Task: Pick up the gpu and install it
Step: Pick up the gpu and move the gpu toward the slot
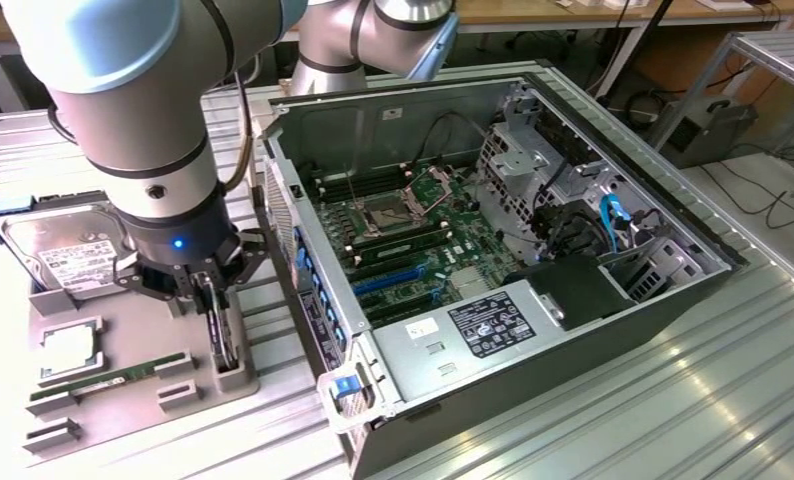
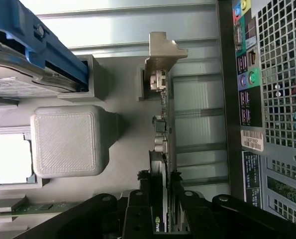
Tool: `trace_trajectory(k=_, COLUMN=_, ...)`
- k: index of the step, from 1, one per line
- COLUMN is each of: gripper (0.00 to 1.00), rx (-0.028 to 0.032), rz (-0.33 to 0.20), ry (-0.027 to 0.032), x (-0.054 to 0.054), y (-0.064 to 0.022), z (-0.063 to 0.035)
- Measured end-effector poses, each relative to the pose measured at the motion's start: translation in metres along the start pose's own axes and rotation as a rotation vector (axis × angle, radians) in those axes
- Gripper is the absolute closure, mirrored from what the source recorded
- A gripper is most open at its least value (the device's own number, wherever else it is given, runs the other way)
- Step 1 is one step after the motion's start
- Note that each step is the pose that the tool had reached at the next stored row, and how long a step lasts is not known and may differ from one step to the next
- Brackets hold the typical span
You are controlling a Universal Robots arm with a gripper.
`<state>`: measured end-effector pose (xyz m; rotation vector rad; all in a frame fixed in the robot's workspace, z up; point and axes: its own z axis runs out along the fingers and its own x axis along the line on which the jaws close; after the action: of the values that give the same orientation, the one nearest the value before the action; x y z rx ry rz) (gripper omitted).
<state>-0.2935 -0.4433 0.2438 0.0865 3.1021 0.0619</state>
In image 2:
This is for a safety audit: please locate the black printed info sticker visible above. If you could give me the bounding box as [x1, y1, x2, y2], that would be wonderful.
[242, 150, 262, 210]

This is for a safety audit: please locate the white barcode sticker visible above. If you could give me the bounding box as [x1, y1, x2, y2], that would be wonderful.
[240, 129, 264, 152]

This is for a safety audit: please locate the green RAM stick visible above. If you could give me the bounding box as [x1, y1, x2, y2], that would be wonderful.
[10, 202, 77, 215]

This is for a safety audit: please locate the grey 3D-printed parts rack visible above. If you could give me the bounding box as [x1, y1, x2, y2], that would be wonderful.
[0, 55, 175, 225]

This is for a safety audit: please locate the grey metal PC case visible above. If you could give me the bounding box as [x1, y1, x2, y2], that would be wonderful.
[216, 0, 296, 220]

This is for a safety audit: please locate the CPU chip with silver lid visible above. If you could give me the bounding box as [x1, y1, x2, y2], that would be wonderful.
[0, 134, 33, 185]

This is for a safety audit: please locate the hard disk drive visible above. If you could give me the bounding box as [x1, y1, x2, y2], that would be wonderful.
[0, 37, 87, 98]

